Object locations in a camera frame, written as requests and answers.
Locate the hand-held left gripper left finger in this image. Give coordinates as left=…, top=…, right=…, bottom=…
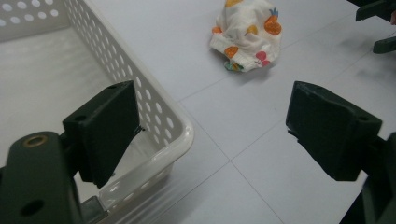
left=62, top=79, right=142, bottom=189

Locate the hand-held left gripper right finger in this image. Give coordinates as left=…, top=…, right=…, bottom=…
left=285, top=80, right=383, bottom=182

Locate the white perforated plastic basket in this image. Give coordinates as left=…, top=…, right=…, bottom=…
left=0, top=0, right=195, bottom=224

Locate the white fruit-print cloth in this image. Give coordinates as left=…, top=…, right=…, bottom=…
left=208, top=0, right=283, bottom=74

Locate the white table cover board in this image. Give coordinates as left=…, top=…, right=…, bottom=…
left=87, top=0, right=396, bottom=224

